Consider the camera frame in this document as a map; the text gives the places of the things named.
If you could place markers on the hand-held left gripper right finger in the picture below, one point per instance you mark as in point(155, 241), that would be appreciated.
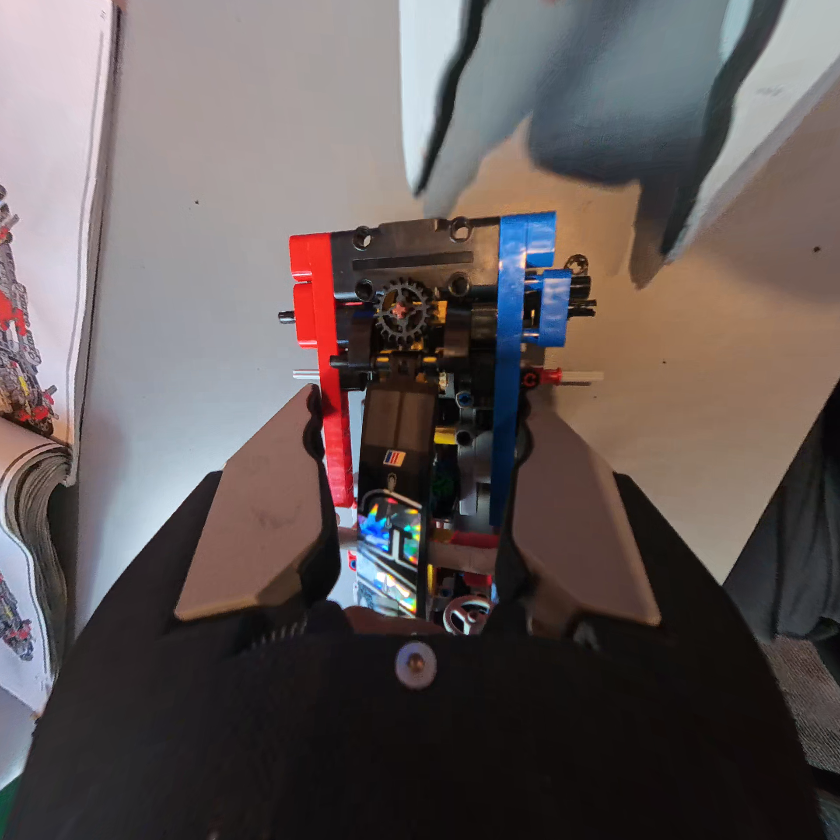
point(577, 531)

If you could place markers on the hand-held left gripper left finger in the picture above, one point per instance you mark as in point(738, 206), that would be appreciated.
point(262, 518)

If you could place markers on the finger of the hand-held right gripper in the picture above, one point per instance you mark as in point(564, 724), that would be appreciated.
point(768, 131)
point(426, 79)

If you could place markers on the toy brick car chassis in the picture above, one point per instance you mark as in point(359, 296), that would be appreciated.
point(413, 262)

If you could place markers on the toy building instruction booklet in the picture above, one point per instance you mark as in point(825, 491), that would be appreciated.
point(46, 131)

